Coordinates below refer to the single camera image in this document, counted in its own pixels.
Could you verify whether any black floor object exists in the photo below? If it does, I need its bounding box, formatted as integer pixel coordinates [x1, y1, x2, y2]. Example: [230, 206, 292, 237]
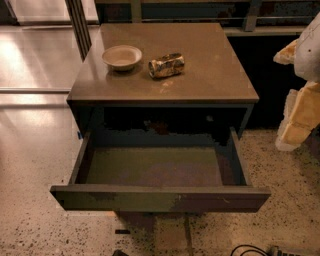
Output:
[115, 229, 131, 235]

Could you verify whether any crushed gold can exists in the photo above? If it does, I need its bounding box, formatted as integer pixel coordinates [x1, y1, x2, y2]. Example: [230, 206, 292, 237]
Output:
[148, 53, 185, 79]

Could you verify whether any brown drawer cabinet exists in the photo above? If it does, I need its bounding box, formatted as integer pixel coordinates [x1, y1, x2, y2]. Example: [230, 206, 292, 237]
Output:
[67, 24, 259, 139]

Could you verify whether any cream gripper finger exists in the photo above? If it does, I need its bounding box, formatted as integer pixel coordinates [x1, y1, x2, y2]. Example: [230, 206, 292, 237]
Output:
[273, 39, 297, 65]

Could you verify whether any white paper bowl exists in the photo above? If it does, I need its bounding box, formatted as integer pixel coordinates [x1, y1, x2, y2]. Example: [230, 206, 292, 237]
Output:
[102, 45, 142, 71]

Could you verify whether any black cable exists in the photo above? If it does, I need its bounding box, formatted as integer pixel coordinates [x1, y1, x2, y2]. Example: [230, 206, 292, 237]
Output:
[229, 244, 271, 256]

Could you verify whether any metal railing shelf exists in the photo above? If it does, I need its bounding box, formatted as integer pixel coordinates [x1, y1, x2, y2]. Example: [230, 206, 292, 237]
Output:
[64, 0, 320, 61]

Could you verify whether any dark top drawer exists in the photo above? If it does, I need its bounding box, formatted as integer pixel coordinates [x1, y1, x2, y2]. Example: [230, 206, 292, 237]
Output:
[50, 128, 271, 213]

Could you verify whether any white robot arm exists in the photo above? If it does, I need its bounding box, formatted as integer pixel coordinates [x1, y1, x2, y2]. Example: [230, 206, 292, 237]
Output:
[273, 13, 320, 151]

